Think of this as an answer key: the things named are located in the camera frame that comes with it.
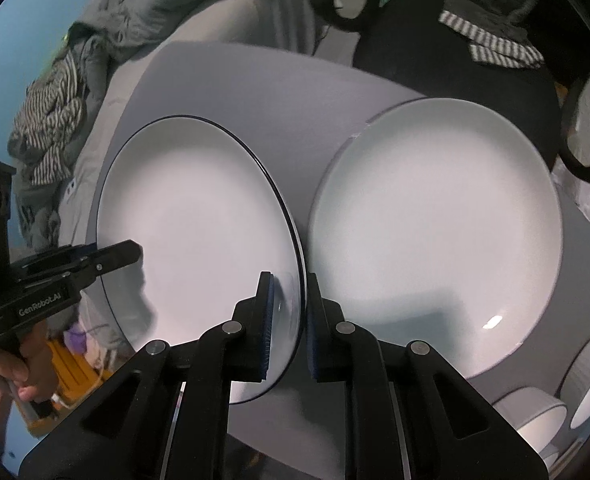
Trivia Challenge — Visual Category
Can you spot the striped clothing pile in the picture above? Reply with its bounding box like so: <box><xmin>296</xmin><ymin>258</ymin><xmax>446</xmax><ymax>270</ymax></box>
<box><xmin>7</xmin><ymin>50</ymin><xmax>86</xmax><ymax>186</ymax></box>

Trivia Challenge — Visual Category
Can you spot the white plate black rim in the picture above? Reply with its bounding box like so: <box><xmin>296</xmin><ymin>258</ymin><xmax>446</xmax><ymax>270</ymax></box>
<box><xmin>96</xmin><ymin>116</ymin><xmax>305</xmax><ymax>404</ymax></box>

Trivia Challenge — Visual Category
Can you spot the grey striped-cuff garment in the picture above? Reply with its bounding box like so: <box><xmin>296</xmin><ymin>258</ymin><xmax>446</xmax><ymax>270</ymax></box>
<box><xmin>438</xmin><ymin>0</ymin><xmax>544</xmax><ymax>70</ymax></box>

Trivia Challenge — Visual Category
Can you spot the grey blanket on bed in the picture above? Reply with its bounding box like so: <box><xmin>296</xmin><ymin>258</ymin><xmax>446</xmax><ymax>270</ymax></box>
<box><xmin>67</xmin><ymin>0</ymin><xmax>205</xmax><ymax>62</ymax></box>

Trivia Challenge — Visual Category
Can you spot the large white plate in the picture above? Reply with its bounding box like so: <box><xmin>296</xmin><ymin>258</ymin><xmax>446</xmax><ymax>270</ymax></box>
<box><xmin>307</xmin><ymin>98</ymin><xmax>562</xmax><ymax>378</ymax></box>

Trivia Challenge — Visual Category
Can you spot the person's left hand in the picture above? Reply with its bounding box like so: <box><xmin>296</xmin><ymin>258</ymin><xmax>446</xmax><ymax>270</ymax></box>
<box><xmin>0</xmin><ymin>320</ymin><xmax>61</xmax><ymax>443</ymax></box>

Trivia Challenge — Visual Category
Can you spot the grey ribbed bowl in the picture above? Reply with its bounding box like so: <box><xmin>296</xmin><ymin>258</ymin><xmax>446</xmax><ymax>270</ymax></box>
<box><xmin>493</xmin><ymin>387</ymin><xmax>568</xmax><ymax>453</ymax></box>
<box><xmin>559</xmin><ymin>341</ymin><xmax>590</xmax><ymax>430</ymax></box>

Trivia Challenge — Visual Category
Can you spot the black office chair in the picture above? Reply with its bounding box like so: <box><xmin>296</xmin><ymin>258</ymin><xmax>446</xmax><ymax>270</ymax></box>
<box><xmin>310</xmin><ymin>0</ymin><xmax>590</xmax><ymax>183</ymax></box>

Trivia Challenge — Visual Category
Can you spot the bed with grey sheet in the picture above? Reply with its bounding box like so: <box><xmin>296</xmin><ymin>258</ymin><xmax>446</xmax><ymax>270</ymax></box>
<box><xmin>16</xmin><ymin>0</ymin><xmax>321</xmax><ymax>361</ymax></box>

